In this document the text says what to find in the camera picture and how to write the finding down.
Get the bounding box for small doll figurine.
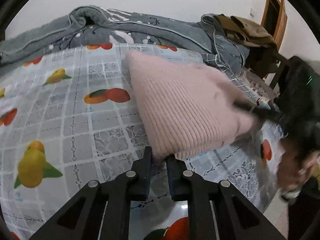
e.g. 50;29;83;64
257;98;271;110

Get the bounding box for floral bed sheet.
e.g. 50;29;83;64
239;68;277;100

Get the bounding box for white wall switch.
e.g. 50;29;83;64
249;8;255;17

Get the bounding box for grey embroidered quilt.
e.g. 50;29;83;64
1;5;249;74

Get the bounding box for person's right hand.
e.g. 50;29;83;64
277;138;319;191

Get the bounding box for pink ribbed knit sweater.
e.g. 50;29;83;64
124;50;261;163

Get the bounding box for grey plaid cloth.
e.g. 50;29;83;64
200;53;248;92

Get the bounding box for brown jacket pile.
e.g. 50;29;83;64
214;14;276;47

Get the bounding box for fruit print plastic tablecloth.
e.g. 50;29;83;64
1;44;282;239

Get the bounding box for wooden door frame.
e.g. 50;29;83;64
261;0;287;49

